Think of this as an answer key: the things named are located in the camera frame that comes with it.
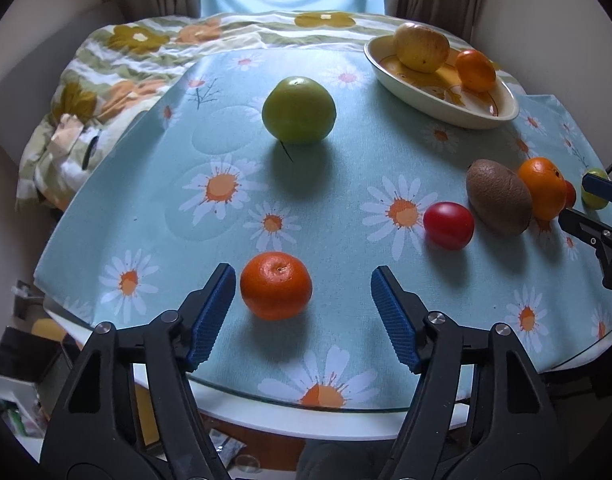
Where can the yellow-brown apple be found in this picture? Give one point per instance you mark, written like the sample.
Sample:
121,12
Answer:
421,47

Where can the small red cherry tomato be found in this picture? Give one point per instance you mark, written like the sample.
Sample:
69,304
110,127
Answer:
570,194

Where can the striped floral blanket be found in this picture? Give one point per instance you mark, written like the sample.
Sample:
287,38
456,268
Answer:
136,60

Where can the large green apple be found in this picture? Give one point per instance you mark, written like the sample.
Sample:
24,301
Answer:
298,110

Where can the white padded headboard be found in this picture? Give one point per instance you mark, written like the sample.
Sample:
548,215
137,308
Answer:
31,70

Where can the cream oval bowl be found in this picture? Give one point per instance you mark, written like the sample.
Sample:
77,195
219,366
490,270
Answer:
436,95

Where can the brown kiwi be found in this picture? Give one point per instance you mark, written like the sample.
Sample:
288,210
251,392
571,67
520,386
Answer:
498,197

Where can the round orange mandarin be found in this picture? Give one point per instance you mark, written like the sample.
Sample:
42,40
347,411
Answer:
276,285

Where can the small green fruit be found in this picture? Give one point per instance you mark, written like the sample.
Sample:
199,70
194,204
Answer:
593,200

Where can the small orange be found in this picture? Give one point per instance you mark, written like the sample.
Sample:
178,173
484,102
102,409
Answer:
475,70

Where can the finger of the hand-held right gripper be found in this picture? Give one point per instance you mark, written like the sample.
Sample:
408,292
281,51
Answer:
603,187
608,255

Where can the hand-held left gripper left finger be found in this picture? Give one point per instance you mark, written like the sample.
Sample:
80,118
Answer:
213,310

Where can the orange with dark stem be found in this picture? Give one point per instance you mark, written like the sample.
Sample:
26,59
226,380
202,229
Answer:
541,187

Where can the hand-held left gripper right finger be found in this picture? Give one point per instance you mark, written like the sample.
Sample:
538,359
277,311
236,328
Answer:
393,315

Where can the blue daisy tablecloth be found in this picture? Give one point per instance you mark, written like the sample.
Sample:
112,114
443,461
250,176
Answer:
336,185

